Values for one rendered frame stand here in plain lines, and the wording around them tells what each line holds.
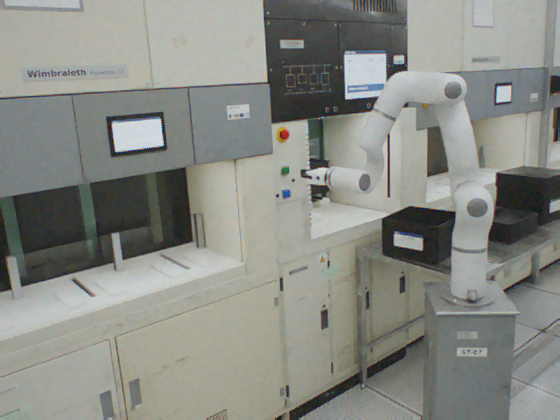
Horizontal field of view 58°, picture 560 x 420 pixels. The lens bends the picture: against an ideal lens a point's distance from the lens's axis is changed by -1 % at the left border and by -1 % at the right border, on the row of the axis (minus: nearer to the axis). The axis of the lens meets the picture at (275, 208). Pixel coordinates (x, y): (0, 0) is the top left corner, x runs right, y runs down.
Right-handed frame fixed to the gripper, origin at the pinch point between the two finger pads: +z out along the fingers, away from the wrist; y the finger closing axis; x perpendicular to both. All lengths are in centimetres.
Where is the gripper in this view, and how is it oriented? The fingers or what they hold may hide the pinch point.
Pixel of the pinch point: (305, 173)
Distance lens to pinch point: 203.3
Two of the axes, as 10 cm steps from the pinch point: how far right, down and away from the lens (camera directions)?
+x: -0.6, -9.7, -2.4
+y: 7.8, -1.9, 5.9
